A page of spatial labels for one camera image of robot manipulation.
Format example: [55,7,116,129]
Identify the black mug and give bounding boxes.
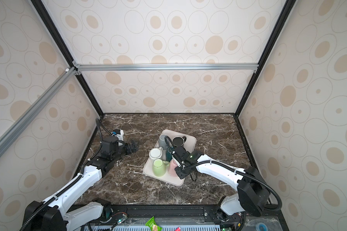
[172,136,187,147]

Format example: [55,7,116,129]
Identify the aluminium rail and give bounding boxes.
[75,63,259,71]
[0,67,76,158]

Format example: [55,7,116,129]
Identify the blue tape roll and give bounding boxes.
[255,222,269,231]

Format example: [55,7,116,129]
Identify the black corner frame post left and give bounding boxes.
[30,0,104,118]

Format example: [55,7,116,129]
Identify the aluminium rail left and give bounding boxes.
[0,67,76,158]

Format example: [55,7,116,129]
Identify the black corner frame post right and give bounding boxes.
[235,0,296,118]

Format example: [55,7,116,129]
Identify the dark green faceted mug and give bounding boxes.
[165,147,174,162]

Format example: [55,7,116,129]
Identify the light green mug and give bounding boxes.
[152,159,169,177]

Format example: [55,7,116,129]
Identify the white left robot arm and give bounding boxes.
[21,136,139,231]

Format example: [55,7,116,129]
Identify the grey mug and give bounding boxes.
[158,134,167,150]

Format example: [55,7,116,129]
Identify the white mug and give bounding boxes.
[149,147,163,161]

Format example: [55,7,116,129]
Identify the green snack packet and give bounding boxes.
[145,217,162,231]

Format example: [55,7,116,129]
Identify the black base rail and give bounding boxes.
[78,205,288,231]

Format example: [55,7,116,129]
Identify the pink faceted mug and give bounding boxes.
[168,159,178,177]

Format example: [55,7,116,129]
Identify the black corner frame post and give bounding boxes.
[235,0,296,118]
[30,0,104,118]

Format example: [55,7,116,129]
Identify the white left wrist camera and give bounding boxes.
[111,129,125,146]

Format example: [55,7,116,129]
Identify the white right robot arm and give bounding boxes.
[168,146,282,222]

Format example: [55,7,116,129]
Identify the aluminium rail back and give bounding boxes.
[75,63,259,71]

